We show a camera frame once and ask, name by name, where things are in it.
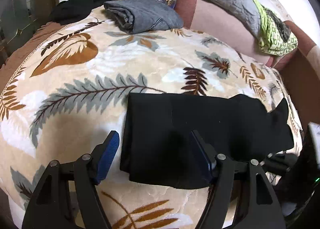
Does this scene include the black pants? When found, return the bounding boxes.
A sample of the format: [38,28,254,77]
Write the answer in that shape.
[119,92,295,190]

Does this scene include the brown cardboard box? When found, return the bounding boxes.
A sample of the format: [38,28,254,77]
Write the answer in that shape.
[280,50,319,130]

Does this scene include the leaf pattern fleece blanket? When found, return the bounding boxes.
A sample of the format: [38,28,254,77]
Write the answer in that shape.
[1,7,302,228]

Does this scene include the green patterned cloth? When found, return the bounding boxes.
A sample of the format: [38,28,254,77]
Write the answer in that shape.
[253,0,298,56]

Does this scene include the pink and maroon bolster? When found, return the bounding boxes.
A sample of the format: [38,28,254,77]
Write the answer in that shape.
[173,0,320,70]

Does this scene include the colourful small packet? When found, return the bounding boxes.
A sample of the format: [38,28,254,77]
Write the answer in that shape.
[161,0,177,9]

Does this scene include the folded grey garment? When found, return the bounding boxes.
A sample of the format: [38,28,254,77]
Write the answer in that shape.
[104,0,184,34]

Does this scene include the wooden glass cabinet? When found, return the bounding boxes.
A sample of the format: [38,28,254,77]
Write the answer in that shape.
[0,0,59,65]

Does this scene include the black garment pile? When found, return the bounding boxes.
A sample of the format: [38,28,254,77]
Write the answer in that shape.
[48,0,112,25]

